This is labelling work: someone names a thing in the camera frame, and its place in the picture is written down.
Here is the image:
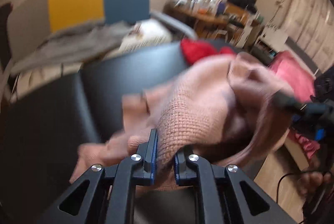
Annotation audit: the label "light pink knit sweater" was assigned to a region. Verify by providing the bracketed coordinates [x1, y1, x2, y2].
[70, 53, 293, 190]

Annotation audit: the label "red knit sweater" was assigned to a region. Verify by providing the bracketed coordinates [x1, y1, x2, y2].
[180, 38, 237, 65]

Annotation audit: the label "grey clothes on sofa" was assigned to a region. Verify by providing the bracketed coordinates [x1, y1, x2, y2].
[10, 21, 133, 76]

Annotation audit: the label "pink fringed blanket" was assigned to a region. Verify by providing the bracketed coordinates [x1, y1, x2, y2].
[269, 51, 320, 162]

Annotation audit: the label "wooden desk with clutter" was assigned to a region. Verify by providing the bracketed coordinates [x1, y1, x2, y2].
[164, 0, 261, 47]

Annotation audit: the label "grey yellow blue sofa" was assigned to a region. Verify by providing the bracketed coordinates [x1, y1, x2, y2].
[6, 0, 152, 63]

